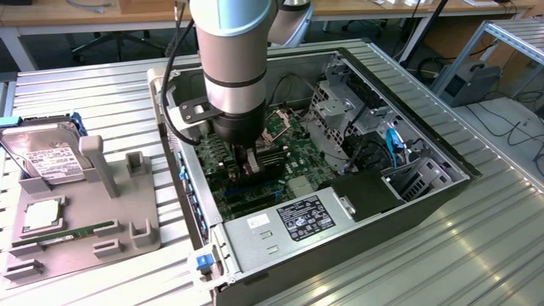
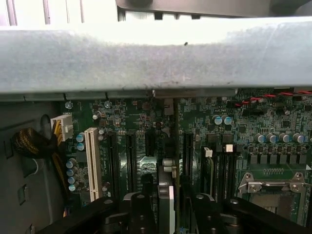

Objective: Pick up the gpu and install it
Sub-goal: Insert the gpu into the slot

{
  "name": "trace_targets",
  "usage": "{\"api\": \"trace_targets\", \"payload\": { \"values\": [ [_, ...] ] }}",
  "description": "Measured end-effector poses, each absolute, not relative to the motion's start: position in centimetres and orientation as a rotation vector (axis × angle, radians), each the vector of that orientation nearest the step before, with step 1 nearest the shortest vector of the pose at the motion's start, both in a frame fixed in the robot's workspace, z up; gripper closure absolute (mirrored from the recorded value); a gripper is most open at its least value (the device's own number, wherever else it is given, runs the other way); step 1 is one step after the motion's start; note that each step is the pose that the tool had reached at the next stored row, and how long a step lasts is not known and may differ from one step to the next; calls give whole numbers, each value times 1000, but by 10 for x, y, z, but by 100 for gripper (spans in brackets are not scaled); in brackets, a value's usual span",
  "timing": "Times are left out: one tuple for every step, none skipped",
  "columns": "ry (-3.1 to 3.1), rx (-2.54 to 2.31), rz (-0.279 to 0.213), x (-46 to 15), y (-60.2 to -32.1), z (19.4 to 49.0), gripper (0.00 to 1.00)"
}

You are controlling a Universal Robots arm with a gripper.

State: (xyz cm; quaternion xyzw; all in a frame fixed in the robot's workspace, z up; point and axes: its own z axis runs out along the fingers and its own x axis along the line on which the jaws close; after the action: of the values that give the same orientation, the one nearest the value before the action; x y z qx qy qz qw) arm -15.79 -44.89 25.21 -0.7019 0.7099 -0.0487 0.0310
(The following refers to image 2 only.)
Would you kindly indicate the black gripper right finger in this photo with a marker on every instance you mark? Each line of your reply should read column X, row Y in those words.
column 207, row 214

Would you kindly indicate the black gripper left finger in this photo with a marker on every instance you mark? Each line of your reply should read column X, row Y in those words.
column 136, row 214

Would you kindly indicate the black RAM slot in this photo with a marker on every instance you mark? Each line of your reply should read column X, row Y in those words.
column 230, row 170
column 220, row 170

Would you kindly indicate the silver chipset heatsink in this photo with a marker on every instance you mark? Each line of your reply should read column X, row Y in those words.
column 148, row 165

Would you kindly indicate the long black expansion slot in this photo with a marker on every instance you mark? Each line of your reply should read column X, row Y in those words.
column 112, row 165
column 188, row 151
column 131, row 161

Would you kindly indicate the CPU socket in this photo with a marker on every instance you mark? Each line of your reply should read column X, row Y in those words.
column 268, row 202

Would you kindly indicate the white expansion slot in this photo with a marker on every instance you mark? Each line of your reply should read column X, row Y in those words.
column 93, row 165

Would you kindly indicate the short expansion slot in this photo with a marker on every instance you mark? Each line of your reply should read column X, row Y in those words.
column 150, row 143

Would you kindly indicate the thin locking lever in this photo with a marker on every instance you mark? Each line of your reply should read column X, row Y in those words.
column 307, row 184

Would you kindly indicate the green motherboard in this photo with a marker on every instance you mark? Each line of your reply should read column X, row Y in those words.
column 207, row 107

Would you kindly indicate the white power connector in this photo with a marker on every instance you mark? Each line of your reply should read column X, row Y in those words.
column 62, row 126

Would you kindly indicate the open black PC case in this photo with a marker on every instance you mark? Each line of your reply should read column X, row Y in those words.
column 146, row 61

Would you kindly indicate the grey parts rack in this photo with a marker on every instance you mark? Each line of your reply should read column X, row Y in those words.
column 195, row 7

